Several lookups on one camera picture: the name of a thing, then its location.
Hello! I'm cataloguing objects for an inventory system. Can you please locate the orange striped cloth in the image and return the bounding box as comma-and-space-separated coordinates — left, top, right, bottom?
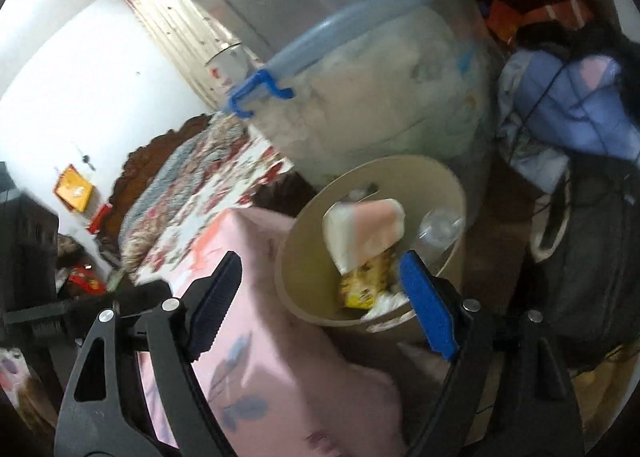
486, 0, 597, 44

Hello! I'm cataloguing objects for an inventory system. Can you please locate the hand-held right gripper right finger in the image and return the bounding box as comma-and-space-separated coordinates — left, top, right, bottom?
398, 250, 587, 457

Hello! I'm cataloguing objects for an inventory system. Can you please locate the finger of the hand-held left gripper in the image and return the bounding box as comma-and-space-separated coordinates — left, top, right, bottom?
55, 279, 174, 339

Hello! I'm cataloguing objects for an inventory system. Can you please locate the pink leaf printed blanket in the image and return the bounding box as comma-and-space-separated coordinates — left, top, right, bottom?
136, 206, 407, 457

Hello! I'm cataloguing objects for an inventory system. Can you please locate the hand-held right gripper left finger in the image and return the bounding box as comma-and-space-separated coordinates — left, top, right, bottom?
54, 251, 244, 457

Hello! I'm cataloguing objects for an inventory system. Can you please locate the white enamel mug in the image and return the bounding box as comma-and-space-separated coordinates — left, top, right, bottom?
204, 41, 252, 89

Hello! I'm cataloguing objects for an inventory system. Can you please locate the floral quilt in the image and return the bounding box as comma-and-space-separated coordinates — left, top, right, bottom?
116, 126, 252, 269

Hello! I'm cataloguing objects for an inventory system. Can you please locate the lavender jacket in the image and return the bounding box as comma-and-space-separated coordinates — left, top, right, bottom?
496, 46, 640, 194

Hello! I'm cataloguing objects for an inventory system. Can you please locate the black bag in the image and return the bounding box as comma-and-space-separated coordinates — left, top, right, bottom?
529, 176, 640, 369

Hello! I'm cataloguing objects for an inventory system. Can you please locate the red yellow wall calendar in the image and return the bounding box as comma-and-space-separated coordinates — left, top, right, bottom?
53, 164, 114, 234

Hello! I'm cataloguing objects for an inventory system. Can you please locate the carved wooden headboard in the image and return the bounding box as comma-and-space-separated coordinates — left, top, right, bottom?
94, 112, 212, 269

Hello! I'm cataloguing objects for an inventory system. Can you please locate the beige round waste bin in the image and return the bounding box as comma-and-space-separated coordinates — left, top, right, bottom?
274, 154, 469, 344

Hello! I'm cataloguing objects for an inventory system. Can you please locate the leaf patterned curtain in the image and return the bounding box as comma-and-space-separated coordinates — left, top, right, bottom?
117, 0, 262, 114

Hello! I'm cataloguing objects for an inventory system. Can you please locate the white soft tissue pack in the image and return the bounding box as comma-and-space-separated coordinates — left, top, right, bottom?
322, 198, 406, 274

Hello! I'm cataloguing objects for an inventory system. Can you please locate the floral bed sheet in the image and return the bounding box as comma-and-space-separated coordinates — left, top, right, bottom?
134, 136, 297, 284

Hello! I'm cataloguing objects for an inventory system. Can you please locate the clear storage box blue lid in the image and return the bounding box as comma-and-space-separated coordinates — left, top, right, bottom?
226, 0, 502, 189

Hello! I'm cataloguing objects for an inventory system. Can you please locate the red gift bag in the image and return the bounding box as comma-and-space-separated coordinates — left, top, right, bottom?
66, 263, 109, 296

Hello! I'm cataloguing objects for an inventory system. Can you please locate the yellow cardboard box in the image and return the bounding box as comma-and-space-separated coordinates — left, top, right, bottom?
339, 251, 394, 311

